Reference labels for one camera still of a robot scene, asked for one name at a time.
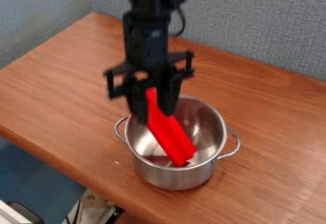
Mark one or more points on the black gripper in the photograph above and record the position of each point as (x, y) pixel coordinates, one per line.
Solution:
(148, 66)

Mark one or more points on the red rectangular block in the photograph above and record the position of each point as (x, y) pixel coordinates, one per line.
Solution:
(168, 133)

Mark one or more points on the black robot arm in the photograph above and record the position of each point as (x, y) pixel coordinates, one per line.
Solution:
(154, 9)

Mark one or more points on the white object at corner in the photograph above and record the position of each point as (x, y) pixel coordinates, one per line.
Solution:
(9, 216)

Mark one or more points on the black table leg frame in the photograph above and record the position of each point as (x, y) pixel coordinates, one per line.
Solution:
(104, 215)

